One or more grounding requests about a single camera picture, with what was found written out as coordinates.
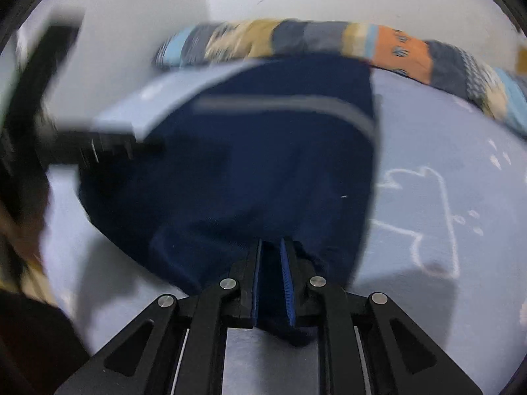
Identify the navy jacket with red collar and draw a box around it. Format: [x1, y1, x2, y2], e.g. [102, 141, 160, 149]
[78, 53, 383, 348]

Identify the person's dark clothing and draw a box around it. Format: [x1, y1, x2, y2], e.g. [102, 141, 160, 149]
[0, 288, 92, 395]

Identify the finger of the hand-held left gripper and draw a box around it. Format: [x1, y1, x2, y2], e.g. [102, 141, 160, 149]
[80, 131, 166, 167]

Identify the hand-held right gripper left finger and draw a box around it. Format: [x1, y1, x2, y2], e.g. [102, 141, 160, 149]
[53, 238, 264, 395]

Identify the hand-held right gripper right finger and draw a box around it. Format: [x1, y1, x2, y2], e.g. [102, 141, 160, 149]
[280, 237, 485, 395]

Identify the patchwork quilt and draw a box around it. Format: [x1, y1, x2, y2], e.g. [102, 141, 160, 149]
[152, 17, 527, 137]

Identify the person's left forearm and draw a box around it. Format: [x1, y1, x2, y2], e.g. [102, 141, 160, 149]
[0, 201, 58, 307]

